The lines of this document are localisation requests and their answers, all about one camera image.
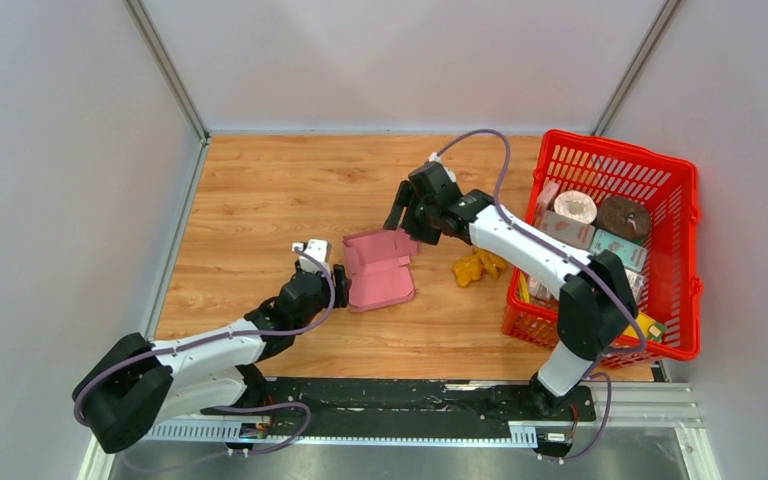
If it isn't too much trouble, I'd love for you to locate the orange juice carton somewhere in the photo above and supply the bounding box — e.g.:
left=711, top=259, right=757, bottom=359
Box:
left=636, top=311, right=667, bottom=343

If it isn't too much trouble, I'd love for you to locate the pink grey snack box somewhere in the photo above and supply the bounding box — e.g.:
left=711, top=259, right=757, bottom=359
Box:
left=537, top=211, right=596, bottom=250

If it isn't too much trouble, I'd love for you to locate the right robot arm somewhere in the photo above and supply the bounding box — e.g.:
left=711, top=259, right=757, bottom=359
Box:
left=384, top=162, right=638, bottom=419

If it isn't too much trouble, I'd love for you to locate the brown chocolate donut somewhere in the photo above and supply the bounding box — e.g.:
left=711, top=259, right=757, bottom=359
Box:
left=594, top=195, right=653, bottom=244

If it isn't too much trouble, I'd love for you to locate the pink white roll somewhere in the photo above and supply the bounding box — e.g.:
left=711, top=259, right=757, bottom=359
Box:
left=552, top=190, right=598, bottom=224

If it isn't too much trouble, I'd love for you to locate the yellow fried food toy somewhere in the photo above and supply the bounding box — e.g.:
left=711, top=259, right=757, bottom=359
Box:
left=452, top=247, right=508, bottom=288

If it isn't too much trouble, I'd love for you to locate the pink paper box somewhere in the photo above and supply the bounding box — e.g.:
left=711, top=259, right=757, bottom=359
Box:
left=343, top=229, right=418, bottom=313

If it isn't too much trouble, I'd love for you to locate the teal snack box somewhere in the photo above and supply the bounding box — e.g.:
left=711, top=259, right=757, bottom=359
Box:
left=589, top=230, right=648, bottom=273

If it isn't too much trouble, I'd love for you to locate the red plastic basket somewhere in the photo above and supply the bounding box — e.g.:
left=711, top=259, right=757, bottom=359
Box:
left=525, top=129, right=704, bottom=369

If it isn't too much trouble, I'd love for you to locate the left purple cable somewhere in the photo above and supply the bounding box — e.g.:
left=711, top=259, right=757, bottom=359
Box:
left=72, top=245, right=339, bottom=425

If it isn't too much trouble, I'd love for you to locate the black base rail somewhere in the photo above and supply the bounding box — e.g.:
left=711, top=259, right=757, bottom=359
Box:
left=99, top=374, right=703, bottom=458

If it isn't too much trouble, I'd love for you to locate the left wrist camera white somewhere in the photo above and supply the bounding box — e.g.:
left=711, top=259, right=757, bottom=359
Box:
left=291, top=238, right=331, bottom=274

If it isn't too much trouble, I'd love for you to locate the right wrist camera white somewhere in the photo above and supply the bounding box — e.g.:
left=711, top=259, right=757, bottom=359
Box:
left=428, top=152, right=457, bottom=183

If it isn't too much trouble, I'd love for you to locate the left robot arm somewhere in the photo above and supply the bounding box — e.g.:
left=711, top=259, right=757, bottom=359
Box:
left=72, top=264, right=351, bottom=454

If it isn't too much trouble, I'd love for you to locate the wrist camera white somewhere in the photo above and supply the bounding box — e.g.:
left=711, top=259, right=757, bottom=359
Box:
left=428, top=152, right=457, bottom=183
left=291, top=238, right=331, bottom=274

